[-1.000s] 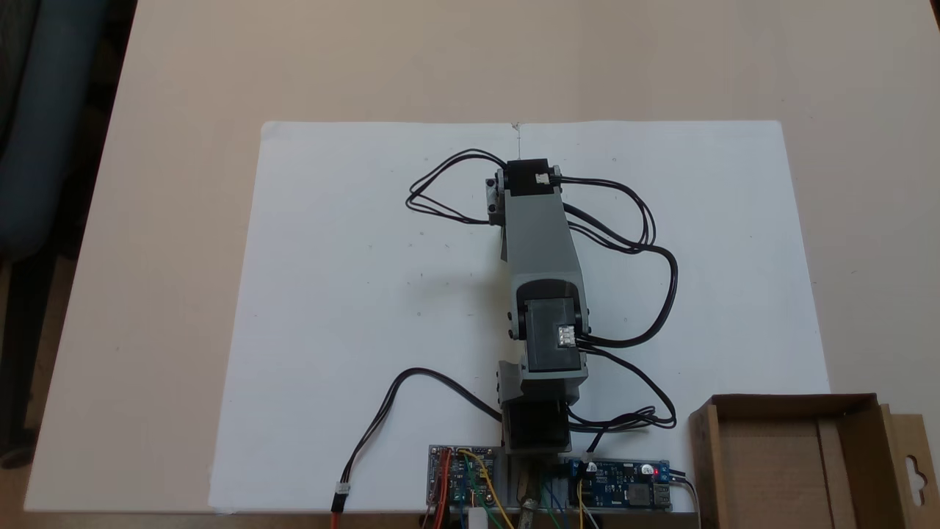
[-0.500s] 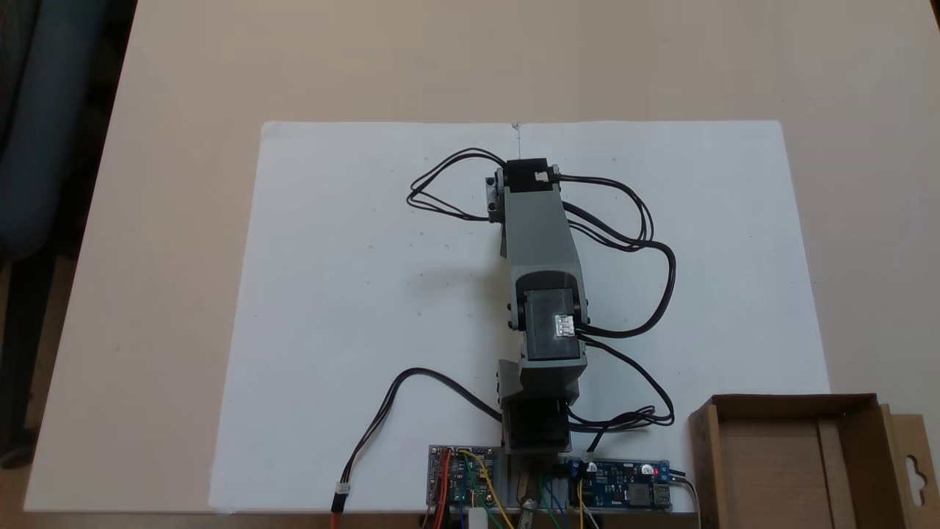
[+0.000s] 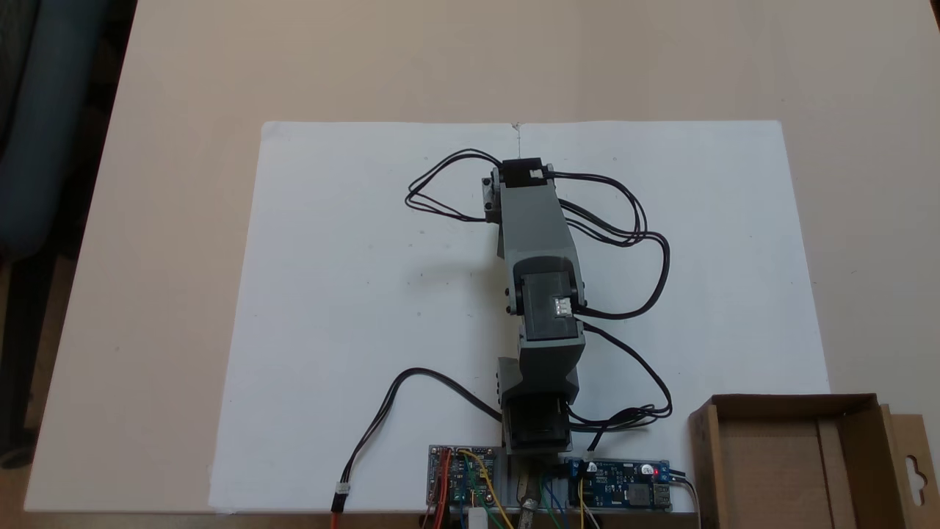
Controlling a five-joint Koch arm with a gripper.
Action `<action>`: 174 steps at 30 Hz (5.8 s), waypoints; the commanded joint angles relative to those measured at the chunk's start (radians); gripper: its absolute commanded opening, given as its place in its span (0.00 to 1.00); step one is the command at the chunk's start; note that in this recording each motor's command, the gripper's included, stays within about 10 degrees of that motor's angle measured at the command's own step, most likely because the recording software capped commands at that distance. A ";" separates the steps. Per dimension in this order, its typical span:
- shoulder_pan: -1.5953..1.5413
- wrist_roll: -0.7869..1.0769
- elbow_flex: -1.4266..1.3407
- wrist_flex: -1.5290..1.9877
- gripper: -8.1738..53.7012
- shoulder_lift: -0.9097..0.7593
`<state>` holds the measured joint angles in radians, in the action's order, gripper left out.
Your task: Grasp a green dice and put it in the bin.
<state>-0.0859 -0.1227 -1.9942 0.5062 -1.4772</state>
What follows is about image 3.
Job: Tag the brown cardboard box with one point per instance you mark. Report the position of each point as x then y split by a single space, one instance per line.
778 470

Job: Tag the blue circuit board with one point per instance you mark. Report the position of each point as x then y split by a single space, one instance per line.
624 488

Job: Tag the metal table clamp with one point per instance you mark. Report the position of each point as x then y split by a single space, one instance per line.
528 507

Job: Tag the white paper sheet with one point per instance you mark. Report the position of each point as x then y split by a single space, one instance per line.
345 294

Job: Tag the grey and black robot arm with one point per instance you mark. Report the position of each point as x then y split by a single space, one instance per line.
536 228

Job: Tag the white plastic connector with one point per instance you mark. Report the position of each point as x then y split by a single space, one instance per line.
477 519

